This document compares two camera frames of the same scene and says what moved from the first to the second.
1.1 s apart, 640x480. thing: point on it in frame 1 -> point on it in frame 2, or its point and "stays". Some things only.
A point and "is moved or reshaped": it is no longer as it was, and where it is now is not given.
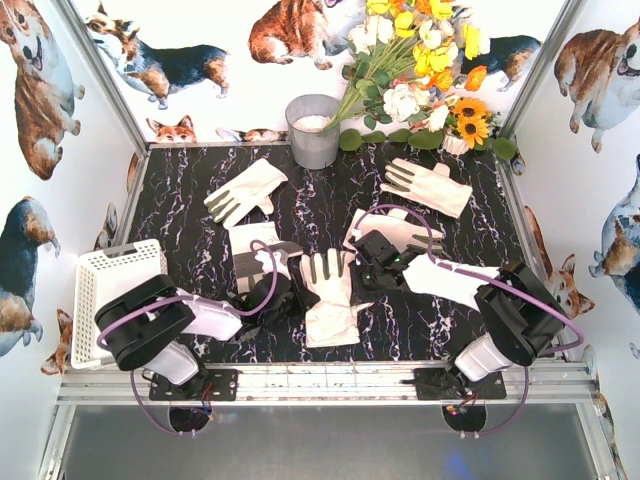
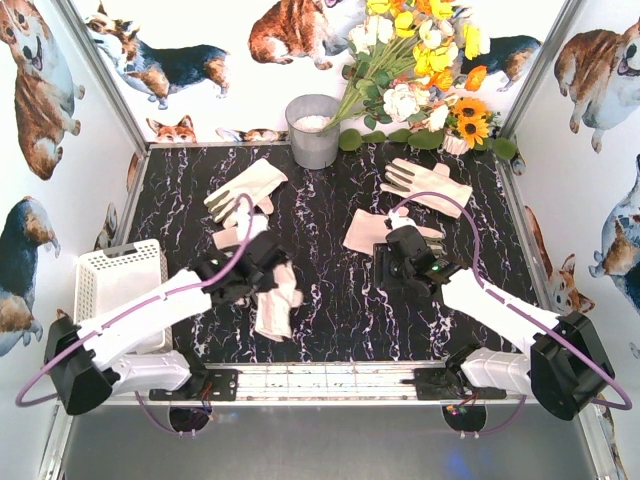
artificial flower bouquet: [405, 55] stays
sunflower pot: [469, 123] stays
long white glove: [333, 319] -> [275, 306]
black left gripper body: [295, 296] -> [270, 255]
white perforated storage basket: [98, 276] stays
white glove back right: [434, 188] stays
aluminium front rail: [556, 383] stays
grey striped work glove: [258, 251] is moved or reshaped
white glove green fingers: [397, 228] stays
